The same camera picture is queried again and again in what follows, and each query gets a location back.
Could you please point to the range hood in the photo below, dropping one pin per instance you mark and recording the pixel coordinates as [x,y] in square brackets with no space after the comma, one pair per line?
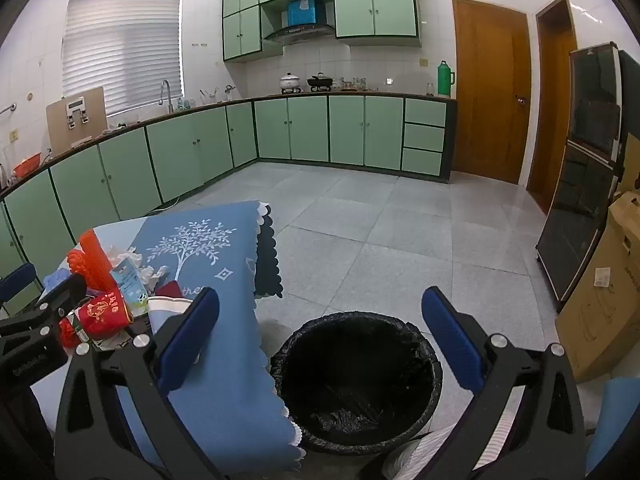
[300,32]

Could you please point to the cardboard board with white scale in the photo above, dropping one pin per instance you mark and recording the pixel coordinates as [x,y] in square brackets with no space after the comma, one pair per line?
[62,127]

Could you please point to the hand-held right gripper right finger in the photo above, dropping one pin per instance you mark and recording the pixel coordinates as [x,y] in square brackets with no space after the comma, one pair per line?
[452,340]

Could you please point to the green wall cabinets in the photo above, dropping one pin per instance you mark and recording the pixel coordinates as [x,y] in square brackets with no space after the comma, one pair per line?
[375,7]

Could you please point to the white tissue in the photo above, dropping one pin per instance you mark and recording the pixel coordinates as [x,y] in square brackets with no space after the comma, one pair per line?
[150,272]

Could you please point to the black trash bin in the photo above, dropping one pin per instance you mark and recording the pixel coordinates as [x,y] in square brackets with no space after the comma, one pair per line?
[350,360]

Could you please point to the blue box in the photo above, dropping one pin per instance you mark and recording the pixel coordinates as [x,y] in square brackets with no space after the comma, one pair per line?
[305,11]

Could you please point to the striped grey cloth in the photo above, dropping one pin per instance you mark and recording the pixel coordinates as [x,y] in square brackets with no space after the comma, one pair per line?
[430,455]

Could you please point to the large cardboard box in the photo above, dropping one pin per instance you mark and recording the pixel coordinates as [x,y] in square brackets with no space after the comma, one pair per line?
[607,310]

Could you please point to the blue chair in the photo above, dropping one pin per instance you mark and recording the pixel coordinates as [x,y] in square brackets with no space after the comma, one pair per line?
[617,420]
[15,282]

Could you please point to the red plastic basket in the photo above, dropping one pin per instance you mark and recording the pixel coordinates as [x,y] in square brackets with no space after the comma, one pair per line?
[27,165]

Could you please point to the white cooking pot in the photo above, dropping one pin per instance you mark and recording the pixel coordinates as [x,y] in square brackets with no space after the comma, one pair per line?
[290,82]

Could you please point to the red paper cup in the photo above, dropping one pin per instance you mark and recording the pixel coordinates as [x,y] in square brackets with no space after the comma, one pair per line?
[105,315]

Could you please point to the open wooden door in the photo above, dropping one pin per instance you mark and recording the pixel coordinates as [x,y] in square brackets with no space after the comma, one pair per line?
[552,110]

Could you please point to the green thermos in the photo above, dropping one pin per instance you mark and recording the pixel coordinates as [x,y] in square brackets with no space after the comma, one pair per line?
[444,80]

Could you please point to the green base cabinets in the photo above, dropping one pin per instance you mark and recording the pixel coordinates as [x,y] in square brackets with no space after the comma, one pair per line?
[310,130]

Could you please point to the kitchen faucet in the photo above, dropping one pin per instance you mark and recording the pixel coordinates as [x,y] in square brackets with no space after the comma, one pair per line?
[166,95]

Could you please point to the white paper packet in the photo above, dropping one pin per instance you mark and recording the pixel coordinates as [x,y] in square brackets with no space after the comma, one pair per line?
[167,306]

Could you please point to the closed wooden door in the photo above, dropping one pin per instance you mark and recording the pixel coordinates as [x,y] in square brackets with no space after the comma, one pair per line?
[490,95]

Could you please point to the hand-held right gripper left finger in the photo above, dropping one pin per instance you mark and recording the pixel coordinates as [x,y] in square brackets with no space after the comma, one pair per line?
[190,340]

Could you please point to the dark red wrapper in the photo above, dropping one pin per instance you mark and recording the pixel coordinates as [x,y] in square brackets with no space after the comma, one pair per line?
[171,290]

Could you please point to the blue plastic packet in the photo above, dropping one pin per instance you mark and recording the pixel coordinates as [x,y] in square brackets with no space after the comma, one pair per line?
[57,281]

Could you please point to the white window blind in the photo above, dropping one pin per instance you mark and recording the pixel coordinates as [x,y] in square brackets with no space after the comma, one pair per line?
[122,55]

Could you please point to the black wok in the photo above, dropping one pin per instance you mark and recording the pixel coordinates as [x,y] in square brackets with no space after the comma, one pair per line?
[319,81]

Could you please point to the orange ribbed plastic wrapper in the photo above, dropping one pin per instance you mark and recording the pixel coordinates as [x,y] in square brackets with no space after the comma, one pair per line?
[97,260]

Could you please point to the blue tree print tablecloth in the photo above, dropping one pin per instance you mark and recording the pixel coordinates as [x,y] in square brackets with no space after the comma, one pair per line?
[225,360]

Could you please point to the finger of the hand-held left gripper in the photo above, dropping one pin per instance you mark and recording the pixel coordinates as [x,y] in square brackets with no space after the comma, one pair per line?
[67,291]

